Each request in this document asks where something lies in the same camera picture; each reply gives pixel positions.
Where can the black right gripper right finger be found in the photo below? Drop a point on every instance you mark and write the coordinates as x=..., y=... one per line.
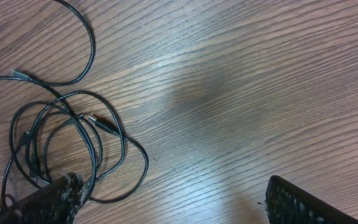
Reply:
x=288, y=204

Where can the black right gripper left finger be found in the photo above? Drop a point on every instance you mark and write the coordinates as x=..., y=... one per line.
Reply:
x=58, y=202

